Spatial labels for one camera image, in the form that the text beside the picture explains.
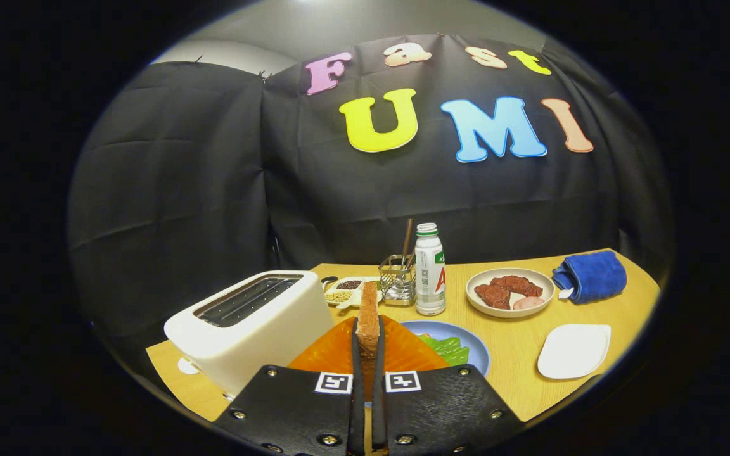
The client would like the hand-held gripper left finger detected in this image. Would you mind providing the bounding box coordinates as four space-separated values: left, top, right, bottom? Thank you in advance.
212 316 366 456

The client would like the black backdrop cloth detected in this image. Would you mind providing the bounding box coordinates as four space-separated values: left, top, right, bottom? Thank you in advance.
67 33 676 355

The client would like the green lettuce leaf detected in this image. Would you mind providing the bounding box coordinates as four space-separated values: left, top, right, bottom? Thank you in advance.
417 334 470 367

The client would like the white square plate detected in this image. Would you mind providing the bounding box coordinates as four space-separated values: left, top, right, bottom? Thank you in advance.
537 324 612 380

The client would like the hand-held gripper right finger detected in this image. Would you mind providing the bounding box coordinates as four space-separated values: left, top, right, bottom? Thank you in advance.
371 314 526 456

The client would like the brown meat piece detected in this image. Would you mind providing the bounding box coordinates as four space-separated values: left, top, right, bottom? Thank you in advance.
474 284 511 310
490 275 544 298

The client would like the white green drink bottle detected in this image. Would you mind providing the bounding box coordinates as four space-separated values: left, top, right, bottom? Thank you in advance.
415 222 447 316

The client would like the toasted bread slice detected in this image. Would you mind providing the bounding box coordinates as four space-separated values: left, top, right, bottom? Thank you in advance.
356 281 381 401

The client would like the cream round meat plate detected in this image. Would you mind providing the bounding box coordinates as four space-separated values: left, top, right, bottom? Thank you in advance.
466 268 556 318

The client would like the metal wire utensil holder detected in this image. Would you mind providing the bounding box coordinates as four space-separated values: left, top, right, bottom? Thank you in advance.
379 255 416 307

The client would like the brown wooden stick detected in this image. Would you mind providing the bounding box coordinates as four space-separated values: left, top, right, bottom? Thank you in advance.
400 218 414 268

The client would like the cream white toaster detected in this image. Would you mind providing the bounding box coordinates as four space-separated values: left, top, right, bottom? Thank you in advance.
163 270 335 400

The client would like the blue folded towel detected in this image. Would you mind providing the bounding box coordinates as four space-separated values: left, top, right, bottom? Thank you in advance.
553 250 627 305

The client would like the white divided dish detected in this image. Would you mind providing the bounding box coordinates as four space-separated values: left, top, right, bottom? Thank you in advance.
325 276 382 310

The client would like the blue round plate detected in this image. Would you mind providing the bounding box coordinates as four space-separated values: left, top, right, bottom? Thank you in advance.
400 320 491 377

